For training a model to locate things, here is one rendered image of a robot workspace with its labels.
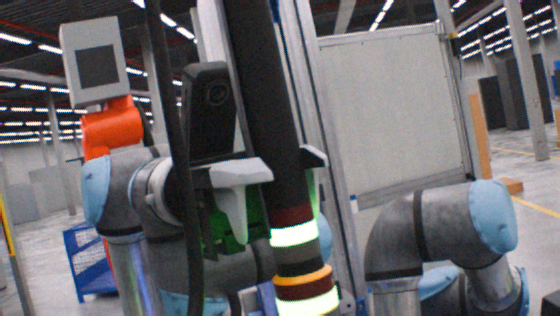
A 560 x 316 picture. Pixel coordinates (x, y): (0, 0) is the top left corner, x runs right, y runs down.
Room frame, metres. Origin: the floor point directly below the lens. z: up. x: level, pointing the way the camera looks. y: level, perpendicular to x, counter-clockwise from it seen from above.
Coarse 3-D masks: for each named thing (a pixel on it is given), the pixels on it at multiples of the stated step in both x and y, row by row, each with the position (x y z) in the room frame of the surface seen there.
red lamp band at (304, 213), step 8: (296, 208) 0.38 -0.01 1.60; (304, 208) 0.38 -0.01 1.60; (312, 208) 0.39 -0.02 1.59; (272, 216) 0.38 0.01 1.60; (280, 216) 0.38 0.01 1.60; (288, 216) 0.38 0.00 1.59; (296, 216) 0.38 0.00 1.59; (304, 216) 0.38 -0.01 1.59; (312, 216) 0.39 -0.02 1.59; (272, 224) 0.38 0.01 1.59; (280, 224) 0.38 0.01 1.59; (288, 224) 0.38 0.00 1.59; (296, 224) 0.38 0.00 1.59
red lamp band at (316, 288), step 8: (320, 280) 0.37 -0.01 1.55; (328, 280) 0.38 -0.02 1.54; (280, 288) 0.38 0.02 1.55; (288, 288) 0.37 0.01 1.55; (296, 288) 0.37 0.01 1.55; (304, 288) 0.37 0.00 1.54; (312, 288) 0.37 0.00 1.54; (320, 288) 0.37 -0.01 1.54; (328, 288) 0.38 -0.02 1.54; (280, 296) 0.38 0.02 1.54; (288, 296) 0.37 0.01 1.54; (296, 296) 0.37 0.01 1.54; (304, 296) 0.37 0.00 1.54; (312, 296) 0.37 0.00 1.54
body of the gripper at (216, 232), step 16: (192, 160) 0.49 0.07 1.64; (208, 160) 0.44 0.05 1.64; (224, 160) 0.45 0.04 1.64; (160, 192) 0.54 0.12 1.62; (176, 192) 0.53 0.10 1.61; (208, 192) 0.44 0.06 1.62; (176, 208) 0.53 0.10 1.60; (208, 208) 0.44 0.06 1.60; (256, 208) 0.46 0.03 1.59; (208, 224) 0.44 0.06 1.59; (224, 224) 0.45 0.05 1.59; (256, 224) 0.47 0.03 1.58; (208, 240) 0.44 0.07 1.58; (224, 240) 0.44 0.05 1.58; (208, 256) 0.45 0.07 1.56
